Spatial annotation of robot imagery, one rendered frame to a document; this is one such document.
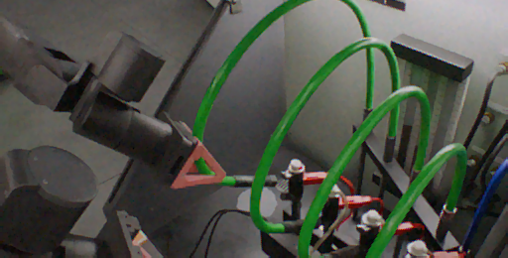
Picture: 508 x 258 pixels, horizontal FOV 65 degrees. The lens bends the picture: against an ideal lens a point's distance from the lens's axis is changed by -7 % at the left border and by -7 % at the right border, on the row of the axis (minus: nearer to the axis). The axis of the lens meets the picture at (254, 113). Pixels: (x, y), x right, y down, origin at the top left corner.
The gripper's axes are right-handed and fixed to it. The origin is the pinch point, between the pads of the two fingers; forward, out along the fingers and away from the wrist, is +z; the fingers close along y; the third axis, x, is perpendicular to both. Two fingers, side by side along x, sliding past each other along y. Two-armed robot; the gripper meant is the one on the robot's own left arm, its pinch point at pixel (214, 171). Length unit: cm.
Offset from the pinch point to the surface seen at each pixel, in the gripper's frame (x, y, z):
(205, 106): -7.3, -1.9, -7.3
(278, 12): -22.0, -0.8, -5.3
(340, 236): 2.1, 1.4, 31.8
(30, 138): 97, 238, 16
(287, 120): -11.3, -8.4, -0.7
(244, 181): 0.0, 1.9, 6.6
